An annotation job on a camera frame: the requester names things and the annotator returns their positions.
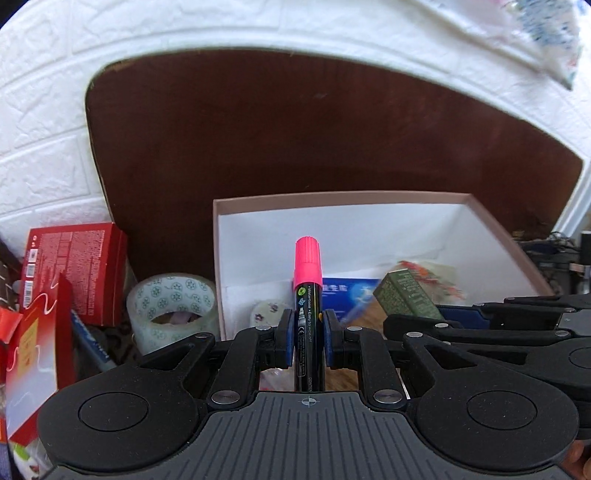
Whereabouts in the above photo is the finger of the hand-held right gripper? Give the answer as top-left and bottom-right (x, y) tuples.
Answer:
(436, 295), (591, 329)
(383, 314), (562, 345)

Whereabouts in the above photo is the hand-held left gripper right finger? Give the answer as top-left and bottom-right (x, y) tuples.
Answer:
(322, 308), (480, 411)

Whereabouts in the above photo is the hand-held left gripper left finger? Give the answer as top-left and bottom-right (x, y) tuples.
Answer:
(139, 308), (296, 411)

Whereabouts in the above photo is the pink-capped black marker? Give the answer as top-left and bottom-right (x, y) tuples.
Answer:
(292, 236), (328, 393)

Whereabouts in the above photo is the beige cardboard box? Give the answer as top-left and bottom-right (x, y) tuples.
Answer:
(213, 190), (557, 343)

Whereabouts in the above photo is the small floral tape roll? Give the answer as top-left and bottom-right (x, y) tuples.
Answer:
(249, 298), (294, 336)

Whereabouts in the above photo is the green small box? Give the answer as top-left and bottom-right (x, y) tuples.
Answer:
(372, 270), (445, 320)

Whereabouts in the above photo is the floral printed packet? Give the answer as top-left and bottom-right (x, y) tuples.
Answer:
(396, 260), (470, 302)

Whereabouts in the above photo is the blue booklet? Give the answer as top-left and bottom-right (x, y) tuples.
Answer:
(322, 277), (394, 325)

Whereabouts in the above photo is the clear floral tape roll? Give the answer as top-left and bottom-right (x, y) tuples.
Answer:
(126, 272), (221, 354)

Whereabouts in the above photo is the blue pen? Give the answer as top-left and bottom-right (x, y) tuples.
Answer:
(70, 308), (119, 373)

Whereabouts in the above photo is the brown chair back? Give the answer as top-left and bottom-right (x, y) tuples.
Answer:
(84, 49), (585, 283)

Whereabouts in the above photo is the red cardboard box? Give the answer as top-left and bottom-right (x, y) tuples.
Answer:
(21, 222), (129, 326)

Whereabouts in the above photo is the red and white packet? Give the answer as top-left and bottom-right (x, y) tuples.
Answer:
(4, 272), (75, 445)

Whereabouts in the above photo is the orange-red wrapper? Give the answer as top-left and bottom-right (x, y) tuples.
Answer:
(0, 307), (22, 352)

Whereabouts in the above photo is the floral printed cloth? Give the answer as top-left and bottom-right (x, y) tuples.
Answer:
(406, 0), (584, 89)

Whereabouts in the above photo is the white printed packet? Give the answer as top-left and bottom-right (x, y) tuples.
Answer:
(10, 439), (52, 480)

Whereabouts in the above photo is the brown brick-pattern packet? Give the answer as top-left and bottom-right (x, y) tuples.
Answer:
(0, 237), (23, 311)

